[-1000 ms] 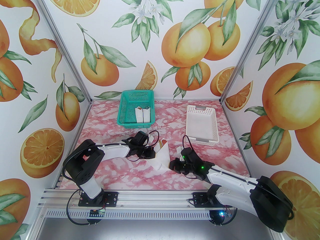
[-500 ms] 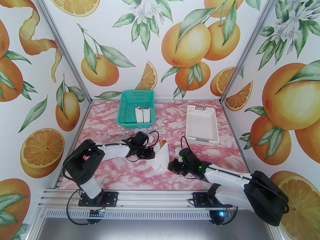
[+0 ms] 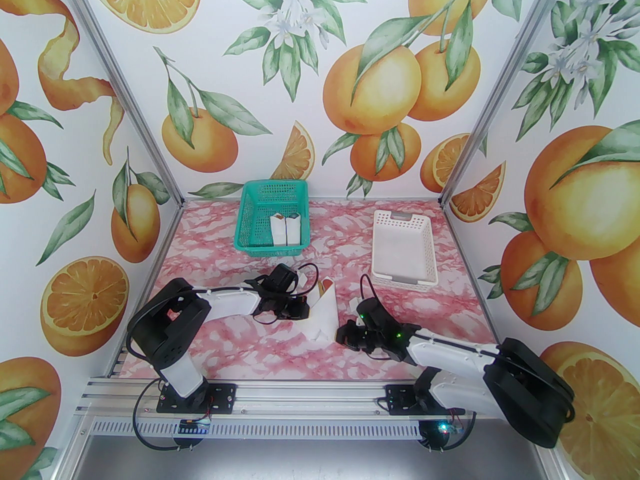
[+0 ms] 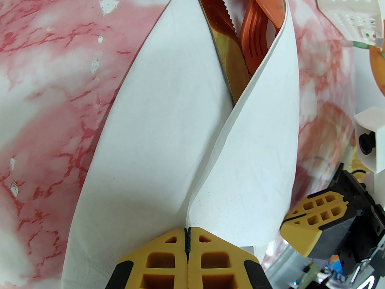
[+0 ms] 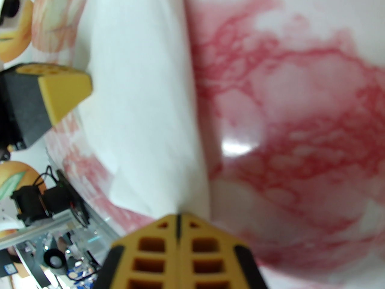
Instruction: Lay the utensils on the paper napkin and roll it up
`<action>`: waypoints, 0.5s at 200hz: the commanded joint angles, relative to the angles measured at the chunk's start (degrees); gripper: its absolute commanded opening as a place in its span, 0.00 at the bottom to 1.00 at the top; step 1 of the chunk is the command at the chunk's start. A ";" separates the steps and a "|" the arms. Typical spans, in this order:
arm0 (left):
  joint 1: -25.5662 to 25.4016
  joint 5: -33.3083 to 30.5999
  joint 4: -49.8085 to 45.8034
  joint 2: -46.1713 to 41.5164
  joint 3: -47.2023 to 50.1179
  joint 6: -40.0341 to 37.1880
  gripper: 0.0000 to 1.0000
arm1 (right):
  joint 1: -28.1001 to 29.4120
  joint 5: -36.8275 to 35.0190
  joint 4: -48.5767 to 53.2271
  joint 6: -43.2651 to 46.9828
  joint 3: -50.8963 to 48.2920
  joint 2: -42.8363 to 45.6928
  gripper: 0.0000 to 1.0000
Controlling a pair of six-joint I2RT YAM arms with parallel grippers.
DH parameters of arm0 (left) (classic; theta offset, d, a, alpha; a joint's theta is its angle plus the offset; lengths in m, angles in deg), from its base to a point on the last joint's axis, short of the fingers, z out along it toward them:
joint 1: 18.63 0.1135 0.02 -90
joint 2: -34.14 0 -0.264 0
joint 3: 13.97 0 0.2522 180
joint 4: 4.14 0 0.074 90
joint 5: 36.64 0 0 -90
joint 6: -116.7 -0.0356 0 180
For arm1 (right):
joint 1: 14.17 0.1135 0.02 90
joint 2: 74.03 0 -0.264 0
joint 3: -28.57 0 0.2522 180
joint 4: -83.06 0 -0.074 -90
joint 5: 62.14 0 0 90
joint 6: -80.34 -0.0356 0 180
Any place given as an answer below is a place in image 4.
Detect white paper napkin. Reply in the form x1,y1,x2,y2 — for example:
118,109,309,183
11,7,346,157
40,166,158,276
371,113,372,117
62,0,300,289

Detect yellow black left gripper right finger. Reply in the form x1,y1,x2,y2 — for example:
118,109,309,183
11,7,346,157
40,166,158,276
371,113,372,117
187,227,270,289

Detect orange plastic fork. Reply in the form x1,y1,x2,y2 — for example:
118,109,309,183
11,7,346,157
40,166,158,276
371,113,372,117
239,0,286,74

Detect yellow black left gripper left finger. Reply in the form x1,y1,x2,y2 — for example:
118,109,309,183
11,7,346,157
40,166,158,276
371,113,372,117
110,227,188,289

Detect gold plastic knife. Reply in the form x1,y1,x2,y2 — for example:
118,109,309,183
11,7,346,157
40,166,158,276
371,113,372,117
192,0,250,106

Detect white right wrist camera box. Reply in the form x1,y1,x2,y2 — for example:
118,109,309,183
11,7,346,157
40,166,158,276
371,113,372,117
353,106,385,174

